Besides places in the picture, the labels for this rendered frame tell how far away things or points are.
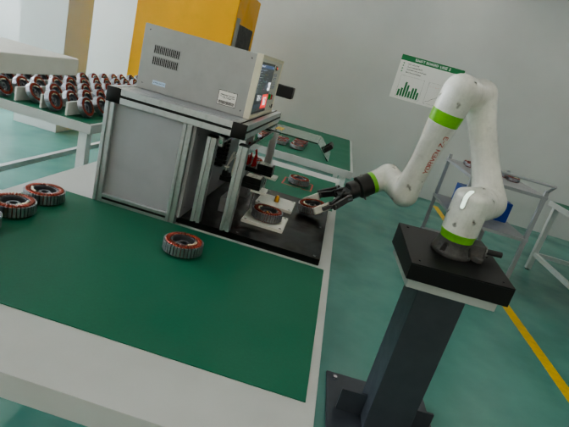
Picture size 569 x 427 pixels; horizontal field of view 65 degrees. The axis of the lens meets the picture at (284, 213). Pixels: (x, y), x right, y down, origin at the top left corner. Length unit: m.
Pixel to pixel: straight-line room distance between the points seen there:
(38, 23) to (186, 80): 4.07
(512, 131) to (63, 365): 6.85
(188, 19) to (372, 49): 2.77
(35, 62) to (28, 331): 0.48
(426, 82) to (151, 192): 5.79
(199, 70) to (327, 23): 5.46
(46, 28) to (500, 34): 5.60
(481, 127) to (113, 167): 1.31
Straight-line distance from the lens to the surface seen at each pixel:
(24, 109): 2.83
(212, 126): 1.36
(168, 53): 1.54
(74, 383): 0.84
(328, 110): 6.85
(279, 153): 3.15
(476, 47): 7.06
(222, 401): 0.83
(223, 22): 5.20
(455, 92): 1.68
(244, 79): 1.47
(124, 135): 1.48
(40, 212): 1.42
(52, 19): 5.43
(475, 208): 1.66
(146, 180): 1.48
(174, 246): 1.23
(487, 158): 1.82
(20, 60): 0.93
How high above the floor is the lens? 1.30
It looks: 18 degrees down
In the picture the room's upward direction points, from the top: 16 degrees clockwise
